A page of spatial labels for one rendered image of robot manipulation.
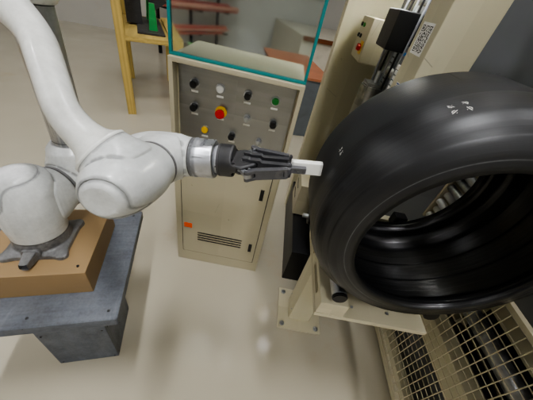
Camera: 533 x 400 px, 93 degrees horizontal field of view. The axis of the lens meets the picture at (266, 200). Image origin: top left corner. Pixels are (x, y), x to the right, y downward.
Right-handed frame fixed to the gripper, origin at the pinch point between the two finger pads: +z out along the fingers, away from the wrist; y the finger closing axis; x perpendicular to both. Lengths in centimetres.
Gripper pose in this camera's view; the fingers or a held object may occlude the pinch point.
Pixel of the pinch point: (306, 167)
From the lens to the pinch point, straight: 59.0
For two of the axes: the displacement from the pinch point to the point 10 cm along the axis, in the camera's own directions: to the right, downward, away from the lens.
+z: 9.9, 1.0, -0.4
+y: 0.9, -6.3, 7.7
